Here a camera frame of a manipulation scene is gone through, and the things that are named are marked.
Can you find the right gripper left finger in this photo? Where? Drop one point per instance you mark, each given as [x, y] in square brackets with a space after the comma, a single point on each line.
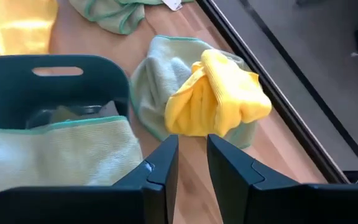
[129, 202]

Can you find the light green microfiber towel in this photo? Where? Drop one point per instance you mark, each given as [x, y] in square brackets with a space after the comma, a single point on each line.
[154, 87]
[57, 155]
[113, 15]

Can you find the dark teal plastic basket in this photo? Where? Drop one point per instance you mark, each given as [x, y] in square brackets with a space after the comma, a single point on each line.
[8, 93]

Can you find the black metal table frame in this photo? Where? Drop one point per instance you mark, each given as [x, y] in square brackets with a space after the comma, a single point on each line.
[259, 77]

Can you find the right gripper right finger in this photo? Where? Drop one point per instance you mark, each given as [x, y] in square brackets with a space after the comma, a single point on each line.
[259, 202]

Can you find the yellow microfiber towel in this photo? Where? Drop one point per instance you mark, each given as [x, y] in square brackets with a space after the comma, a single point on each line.
[14, 28]
[216, 99]

